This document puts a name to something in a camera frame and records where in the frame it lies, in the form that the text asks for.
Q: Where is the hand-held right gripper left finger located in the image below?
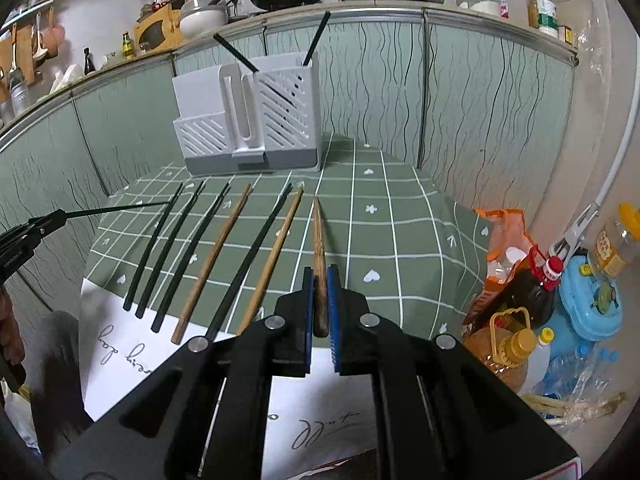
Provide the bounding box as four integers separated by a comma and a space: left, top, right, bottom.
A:
50, 266, 316, 480

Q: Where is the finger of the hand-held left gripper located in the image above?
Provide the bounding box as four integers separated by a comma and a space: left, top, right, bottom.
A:
22, 222, 63, 248
27, 209, 69, 230

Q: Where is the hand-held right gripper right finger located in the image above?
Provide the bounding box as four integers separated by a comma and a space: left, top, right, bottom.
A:
327, 265, 583, 480

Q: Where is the dark brown wooden chopstick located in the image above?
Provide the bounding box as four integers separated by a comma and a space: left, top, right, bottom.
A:
312, 197, 330, 338

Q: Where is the light brown wooden chopstick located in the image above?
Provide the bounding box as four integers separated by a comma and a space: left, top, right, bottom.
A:
236, 187, 305, 336
171, 183, 252, 345

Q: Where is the black chopstick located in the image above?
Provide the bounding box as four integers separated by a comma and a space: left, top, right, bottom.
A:
123, 182, 185, 311
151, 182, 232, 332
213, 33, 260, 73
64, 200, 172, 219
303, 11, 332, 67
134, 180, 207, 319
205, 182, 294, 343

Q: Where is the white grey utensil holder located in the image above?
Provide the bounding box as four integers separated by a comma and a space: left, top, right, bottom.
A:
172, 53, 322, 176

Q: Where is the person's left hand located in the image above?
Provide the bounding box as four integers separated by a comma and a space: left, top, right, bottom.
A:
0, 285, 27, 376

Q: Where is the green checked tablecloth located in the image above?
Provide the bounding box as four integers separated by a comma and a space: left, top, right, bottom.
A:
80, 132, 493, 480

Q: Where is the hanging metal strainer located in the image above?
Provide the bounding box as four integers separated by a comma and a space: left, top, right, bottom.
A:
7, 35, 28, 116

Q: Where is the stack of white bowls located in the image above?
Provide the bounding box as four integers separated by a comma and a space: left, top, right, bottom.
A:
49, 62, 86, 95

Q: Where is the hanging wooden board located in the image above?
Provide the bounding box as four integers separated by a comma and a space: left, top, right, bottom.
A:
0, 22, 37, 103

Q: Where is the orange plastic bag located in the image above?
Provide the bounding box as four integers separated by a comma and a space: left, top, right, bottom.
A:
462, 208, 538, 326

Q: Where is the cooking oil bottle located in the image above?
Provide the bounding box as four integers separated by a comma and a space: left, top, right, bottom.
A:
462, 307, 538, 396

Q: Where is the dark bottle with red cap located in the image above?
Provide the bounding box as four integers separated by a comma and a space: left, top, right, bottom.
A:
492, 246, 566, 333

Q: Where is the yellow wooden box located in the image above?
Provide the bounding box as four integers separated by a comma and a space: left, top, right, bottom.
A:
134, 9, 182, 53

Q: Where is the clear water bottle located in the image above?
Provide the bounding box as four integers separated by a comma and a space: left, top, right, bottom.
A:
530, 345, 621, 401

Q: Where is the white pot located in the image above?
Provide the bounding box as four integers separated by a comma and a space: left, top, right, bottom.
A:
178, 0, 230, 40

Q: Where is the blue plastic toy box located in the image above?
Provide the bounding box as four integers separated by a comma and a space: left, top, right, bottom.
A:
557, 255, 623, 343

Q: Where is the glass jar with yellow lid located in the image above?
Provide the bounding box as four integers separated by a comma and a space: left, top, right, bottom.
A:
587, 202, 640, 278

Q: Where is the white pipe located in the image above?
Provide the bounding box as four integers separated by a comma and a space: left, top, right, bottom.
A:
547, 105, 640, 261

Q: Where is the green label bottle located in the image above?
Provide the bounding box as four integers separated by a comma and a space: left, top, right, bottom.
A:
534, 0, 560, 38

